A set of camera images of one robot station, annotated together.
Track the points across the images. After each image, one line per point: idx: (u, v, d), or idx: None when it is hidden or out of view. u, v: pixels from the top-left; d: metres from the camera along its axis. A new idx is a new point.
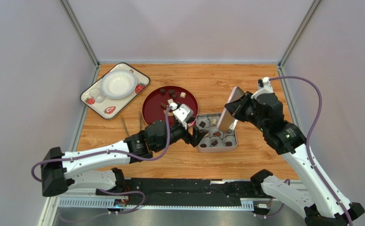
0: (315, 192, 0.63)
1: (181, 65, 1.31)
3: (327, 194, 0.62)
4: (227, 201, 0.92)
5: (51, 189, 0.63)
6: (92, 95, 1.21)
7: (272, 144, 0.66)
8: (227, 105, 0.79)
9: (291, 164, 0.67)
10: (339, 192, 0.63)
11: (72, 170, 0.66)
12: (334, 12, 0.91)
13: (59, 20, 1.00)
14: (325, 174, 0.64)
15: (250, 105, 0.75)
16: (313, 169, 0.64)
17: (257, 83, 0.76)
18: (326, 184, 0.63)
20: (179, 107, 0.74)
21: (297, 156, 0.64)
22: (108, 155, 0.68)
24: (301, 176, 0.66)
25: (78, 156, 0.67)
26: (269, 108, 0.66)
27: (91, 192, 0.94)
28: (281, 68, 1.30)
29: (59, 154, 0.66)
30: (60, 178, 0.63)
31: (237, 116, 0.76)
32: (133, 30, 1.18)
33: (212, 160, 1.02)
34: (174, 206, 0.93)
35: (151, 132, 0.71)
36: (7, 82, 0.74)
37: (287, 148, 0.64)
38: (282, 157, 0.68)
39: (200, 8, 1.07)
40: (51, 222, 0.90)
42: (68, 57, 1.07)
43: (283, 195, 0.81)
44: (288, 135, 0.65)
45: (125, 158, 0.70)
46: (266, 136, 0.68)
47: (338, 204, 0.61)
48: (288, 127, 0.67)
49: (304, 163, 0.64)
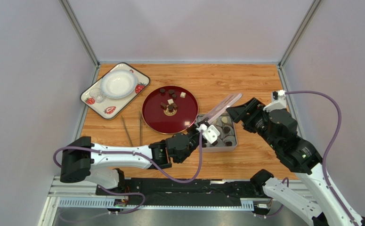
0: (329, 211, 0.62)
1: (181, 65, 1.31)
3: (342, 213, 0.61)
4: (227, 201, 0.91)
5: (71, 175, 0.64)
6: (92, 95, 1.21)
7: (287, 164, 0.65)
8: (229, 109, 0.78)
9: (307, 184, 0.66)
10: (352, 209, 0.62)
11: (99, 162, 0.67)
12: (334, 12, 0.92)
13: (59, 19, 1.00)
14: (340, 194, 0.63)
15: (261, 118, 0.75)
16: (328, 189, 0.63)
17: (272, 94, 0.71)
18: (341, 204, 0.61)
20: (209, 128, 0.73)
21: (313, 176, 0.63)
22: (133, 156, 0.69)
24: (316, 195, 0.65)
25: (108, 150, 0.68)
26: (283, 126, 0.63)
27: (91, 192, 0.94)
28: (281, 68, 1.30)
29: (89, 144, 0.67)
30: (85, 169, 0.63)
31: (247, 127, 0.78)
32: (133, 30, 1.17)
33: (212, 160, 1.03)
34: (174, 206, 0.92)
35: (171, 144, 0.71)
36: (6, 81, 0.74)
37: (303, 169, 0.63)
38: (298, 176, 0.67)
39: (200, 8, 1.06)
40: (51, 222, 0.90)
42: (67, 57, 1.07)
43: (287, 200, 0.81)
44: (304, 156, 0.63)
45: (147, 164, 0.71)
46: (280, 155, 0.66)
47: (352, 222, 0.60)
48: (304, 146, 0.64)
49: (320, 183, 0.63)
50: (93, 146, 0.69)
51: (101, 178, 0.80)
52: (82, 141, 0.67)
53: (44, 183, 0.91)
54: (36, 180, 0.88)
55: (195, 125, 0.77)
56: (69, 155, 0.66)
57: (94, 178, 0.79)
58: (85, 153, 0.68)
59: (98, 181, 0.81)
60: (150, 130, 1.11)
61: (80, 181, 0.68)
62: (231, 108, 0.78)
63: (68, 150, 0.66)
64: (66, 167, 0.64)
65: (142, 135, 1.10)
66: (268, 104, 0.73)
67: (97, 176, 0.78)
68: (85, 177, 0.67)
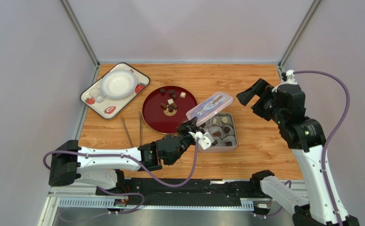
0: (314, 195, 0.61)
1: (181, 65, 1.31)
3: (326, 200, 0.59)
4: (227, 201, 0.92)
5: (58, 179, 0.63)
6: (92, 95, 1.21)
7: (287, 137, 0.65)
8: (239, 95, 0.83)
9: (301, 164, 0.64)
10: (340, 202, 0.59)
11: (85, 165, 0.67)
12: (333, 12, 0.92)
13: (59, 20, 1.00)
14: (332, 182, 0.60)
15: (271, 100, 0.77)
16: (321, 173, 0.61)
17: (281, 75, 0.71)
18: (328, 191, 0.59)
20: (203, 135, 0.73)
21: (309, 155, 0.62)
22: (121, 159, 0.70)
24: (306, 177, 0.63)
25: (94, 154, 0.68)
26: (289, 97, 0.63)
27: (91, 192, 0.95)
28: (281, 68, 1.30)
29: (76, 148, 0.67)
30: (72, 173, 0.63)
31: (257, 111, 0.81)
32: (133, 30, 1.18)
33: (212, 160, 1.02)
34: (175, 206, 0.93)
35: (161, 146, 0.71)
36: (7, 82, 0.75)
37: (301, 145, 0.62)
38: (295, 155, 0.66)
39: (201, 8, 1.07)
40: (51, 222, 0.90)
42: (67, 57, 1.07)
43: (277, 191, 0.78)
44: (307, 133, 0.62)
45: (136, 166, 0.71)
46: (282, 127, 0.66)
47: (334, 213, 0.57)
48: (309, 124, 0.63)
49: (314, 165, 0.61)
50: (80, 149, 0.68)
51: (95, 180, 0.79)
52: (68, 144, 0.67)
53: (44, 183, 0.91)
54: (36, 180, 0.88)
55: (188, 128, 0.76)
56: (58, 158, 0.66)
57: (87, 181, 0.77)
58: (74, 157, 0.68)
59: (93, 182, 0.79)
60: (150, 130, 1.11)
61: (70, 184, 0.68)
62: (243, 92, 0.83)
63: (56, 154, 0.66)
64: (54, 171, 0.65)
65: (142, 135, 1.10)
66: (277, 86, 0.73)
67: (90, 178, 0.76)
68: (73, 181, 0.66)
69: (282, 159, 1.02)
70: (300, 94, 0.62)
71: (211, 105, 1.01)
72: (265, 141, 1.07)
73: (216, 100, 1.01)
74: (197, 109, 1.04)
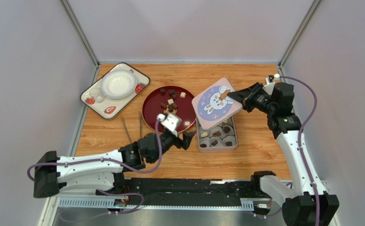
0: (294, 171, 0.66)
1: (181, 65, 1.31)
3: (304, 174, 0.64)
4: (227, 201, 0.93)
5: (42, 192, 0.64)
6: (92, 95, 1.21)
7: (271, 125, 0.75)
8: (232, 94, 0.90)
9: (282, 146, 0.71)
10: (318, 178, 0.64)
11: (65, 175, 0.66)
12: (333, 12, 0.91)
13: (59, 20, 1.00)
14: (308, 159, 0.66)
15: (262, 96, 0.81)
16: (298, 150, 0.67)
17: (269, 76, 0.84)
18: (305, 166, 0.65)
20: (167, 117, 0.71)
21: (287, 135, 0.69)
22: (101, 163, 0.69)
24: (287, 157, 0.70)
25: (73, 161, 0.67)
26: (280, 93, 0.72)
27: (91, 192, 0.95)
28: (281, 68, 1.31)
29: (54, 158, 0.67)
30: (52, 183, 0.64)
31: (245, 104, 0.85)
32: (133, 30, 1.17)
33: (212, 160, 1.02)
34: (174, 206, 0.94)
35: (143, 145, 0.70)
36: (7, 82, 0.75)
37: (280, 128, 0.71)
38: (278, 142, 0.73)
39: (200, 8, 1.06)
40: (51, 222, 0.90)
42: (67, 56, 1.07)
43: (274, 188, 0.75)
44: (286, 120, 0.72)
45: (118, 167, 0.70)
46: (269, 117, 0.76)
47: (312, 185, 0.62)
48: (290, 116, 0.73)
49: (292, 143, 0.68)
50: (59, 159, 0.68)
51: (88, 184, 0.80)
52: (47, 156, 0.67)
53: None
54: None
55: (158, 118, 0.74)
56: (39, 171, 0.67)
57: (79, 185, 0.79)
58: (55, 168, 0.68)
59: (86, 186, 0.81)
60: (149, 130, 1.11)
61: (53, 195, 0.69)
62: (236, 92, 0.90)
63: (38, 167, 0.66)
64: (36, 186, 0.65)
65: (142, 136, 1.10)
66: (266, 85, 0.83)
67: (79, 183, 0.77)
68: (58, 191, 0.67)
69: (282, 159, 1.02)
70: (290, 93, 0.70)
71: (218, 101, 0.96)
72: (265, 141, 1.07)
73: (224, 97, 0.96)
74: (203, 100, 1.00)
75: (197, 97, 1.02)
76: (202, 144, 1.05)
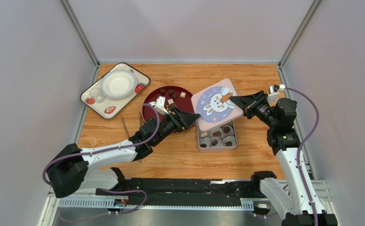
0: (293, 189, 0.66)
1: (181, 65, 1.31)
3: (302, 192, 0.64)
4: (227, 202, 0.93)
5: (67, 185, 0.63)
6: (92, 95, 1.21)
7: (270, 141, 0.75)
8: (236, 100, 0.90)
9: (281, 163, 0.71)
10: (317, 197, 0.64)
11: (93, 163, 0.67)
12: (333, 12, 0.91)
13: (59, 20, 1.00)
14: (307, 177, 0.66)
15: (264, 106, 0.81)
16: (297, 168, 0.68)
17: (274, 86, 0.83)
18: (304, 184, 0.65)
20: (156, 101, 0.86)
21: (286, 153, 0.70)
22: (119, 150, 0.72)
24: (287, 175, 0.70)
25: (97, 150, 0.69)
26: (282, 112, 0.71)
27: (91, 192, 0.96)
28: (281, 68, 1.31)
29: (77, 149, 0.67)
30: (83, 172, 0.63)
31: (247, 111, 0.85)
32: (133, 30, 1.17)
33: (212, 160, 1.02)
34: (174, 206, 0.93)
35: (146, 130, 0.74)
36: (7, 82, 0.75)
37: (279, 145, 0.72)
38: (277, 159, 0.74)
39: (200, 8, 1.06)
40: (51, 222, 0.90)
42: (67, 56, 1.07)
43: (273, 194, 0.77)
44: (285, 137, 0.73)
45: (133, 154, 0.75)
46: (269, 133, 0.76)
47: (310, 204, 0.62)
48: (290, 133, 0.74)
49: (290, 161, 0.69)
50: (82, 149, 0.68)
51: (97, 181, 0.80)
52: (68, 149, 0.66)
53: (44, 183, 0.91)
54: (36, 181, 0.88)
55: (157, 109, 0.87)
56: (56, 169, 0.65)
57: (90, 182, 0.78)
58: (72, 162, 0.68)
59: (94, 184, 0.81)
60: None
61: (76, 189, 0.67)
62: (239, 97, 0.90)
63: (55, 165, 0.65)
64: (56, 181, 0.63)
65: None
66: (269, 95, 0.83)
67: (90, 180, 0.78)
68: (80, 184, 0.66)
69: None
70: (292, 113, 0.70)
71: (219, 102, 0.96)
72: (265, 141, 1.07)
73: (226, 100, 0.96)
74: (203, 99, 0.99)
75: (198, 95, 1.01)
76: (202, 144, 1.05)
